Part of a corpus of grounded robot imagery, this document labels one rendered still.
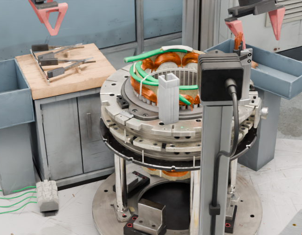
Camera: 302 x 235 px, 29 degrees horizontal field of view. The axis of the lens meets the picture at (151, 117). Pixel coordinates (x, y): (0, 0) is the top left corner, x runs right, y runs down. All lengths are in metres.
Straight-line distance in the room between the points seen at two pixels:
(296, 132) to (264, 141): 1.70
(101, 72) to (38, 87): 0.15
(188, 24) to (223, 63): 1.01
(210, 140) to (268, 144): 0.86
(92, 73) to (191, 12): 0.39
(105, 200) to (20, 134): 0.25
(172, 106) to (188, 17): 0.58
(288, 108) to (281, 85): 2.06
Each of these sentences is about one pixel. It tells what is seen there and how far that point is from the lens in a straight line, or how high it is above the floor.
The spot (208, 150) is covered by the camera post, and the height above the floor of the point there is 1.29.
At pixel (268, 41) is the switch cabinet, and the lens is 3.70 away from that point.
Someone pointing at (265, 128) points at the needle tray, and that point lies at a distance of 1.46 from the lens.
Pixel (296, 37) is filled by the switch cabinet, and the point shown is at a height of 0.18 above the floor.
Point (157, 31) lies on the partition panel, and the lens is 3.86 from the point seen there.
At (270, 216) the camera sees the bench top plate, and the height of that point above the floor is 0.78.
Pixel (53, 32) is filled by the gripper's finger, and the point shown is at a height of 1.15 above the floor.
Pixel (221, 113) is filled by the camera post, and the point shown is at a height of 1.34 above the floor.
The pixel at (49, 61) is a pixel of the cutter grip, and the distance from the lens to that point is 1.35.
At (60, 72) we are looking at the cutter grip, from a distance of 1.31.
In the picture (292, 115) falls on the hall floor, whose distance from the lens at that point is 3.33.
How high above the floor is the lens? 1.66
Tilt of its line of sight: 31 degrees down
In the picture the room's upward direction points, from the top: 1 degrees counter-clockwise
